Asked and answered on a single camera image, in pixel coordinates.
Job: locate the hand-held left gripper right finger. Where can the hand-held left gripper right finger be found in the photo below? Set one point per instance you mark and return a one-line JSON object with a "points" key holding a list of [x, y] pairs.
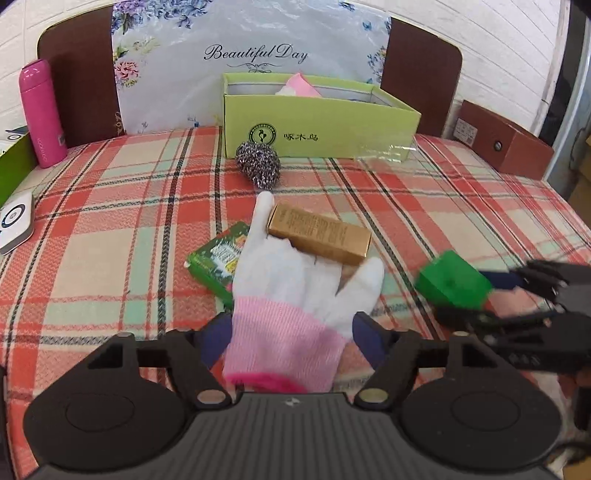
{"points": [[369, 341]]}

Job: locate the light green cardboard box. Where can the light green cardboard box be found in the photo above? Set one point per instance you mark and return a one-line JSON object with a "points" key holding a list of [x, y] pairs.
{"points": [[318, 134]]}

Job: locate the brown cardboard box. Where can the brown cardboard box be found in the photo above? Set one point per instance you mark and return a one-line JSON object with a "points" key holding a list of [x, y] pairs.
{"points": [[503, 143]]}

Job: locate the dark green box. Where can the dark green box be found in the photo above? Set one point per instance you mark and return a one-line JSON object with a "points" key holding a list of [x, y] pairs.
{"points": [[16, 170]]}

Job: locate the green printed packet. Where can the green printed packet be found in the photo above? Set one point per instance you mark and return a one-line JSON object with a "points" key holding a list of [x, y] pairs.
{"points": [[217, 261]]}

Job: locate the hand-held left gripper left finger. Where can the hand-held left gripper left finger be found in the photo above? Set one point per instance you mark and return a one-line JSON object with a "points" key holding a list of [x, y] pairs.
{"points": [[217, 337]]}

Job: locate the plain green box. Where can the plain green box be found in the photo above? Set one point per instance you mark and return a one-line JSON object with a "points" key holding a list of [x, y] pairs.
{"points": [[455, 281]]}

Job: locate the white glove with pink cuff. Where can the white glove with pink cuff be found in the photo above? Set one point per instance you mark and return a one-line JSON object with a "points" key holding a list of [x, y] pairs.
{"points": [[286, 314]]}

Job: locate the steel wool scrubber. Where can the steel wool scrubber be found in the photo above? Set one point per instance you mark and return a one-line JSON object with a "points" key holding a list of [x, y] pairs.
{"points": [[259, 164]]}

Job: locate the pink thermos bottle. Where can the pink thermos bottle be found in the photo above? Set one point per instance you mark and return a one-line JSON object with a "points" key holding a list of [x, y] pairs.
{"points": [[41, 115]]}

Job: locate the pink cloth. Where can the pink cloth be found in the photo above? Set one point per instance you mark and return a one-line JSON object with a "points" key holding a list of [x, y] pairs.
{"points": [[300, 86]]}

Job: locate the plaid blanket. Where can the plaid blanket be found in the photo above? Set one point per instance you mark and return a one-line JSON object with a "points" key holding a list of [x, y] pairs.
{"points": [[115, 258]]}

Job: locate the brown headboard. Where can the brown headboard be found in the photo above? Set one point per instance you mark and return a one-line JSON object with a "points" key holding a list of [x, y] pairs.
{"points": [[420, 78]]}

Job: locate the clear plastic container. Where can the clear plastic container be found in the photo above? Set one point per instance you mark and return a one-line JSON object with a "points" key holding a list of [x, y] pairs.
{"points": [[390, 152]]}

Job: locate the gold carton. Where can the gold carton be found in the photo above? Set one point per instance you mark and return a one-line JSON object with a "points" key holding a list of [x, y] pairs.
{"points": [[323, 233]]}

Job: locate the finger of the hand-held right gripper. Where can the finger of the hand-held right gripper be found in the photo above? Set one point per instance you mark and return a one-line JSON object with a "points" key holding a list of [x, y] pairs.
{"points": [[540, 279], [485, 318]]}

